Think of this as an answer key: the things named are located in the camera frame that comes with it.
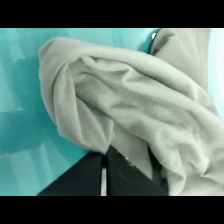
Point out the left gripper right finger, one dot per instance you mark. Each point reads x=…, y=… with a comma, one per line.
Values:
x=128, y=176

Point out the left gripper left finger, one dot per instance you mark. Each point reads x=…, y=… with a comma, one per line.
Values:
x=81, y=178

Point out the grey shirt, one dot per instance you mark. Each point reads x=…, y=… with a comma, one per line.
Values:
x=133, y=100

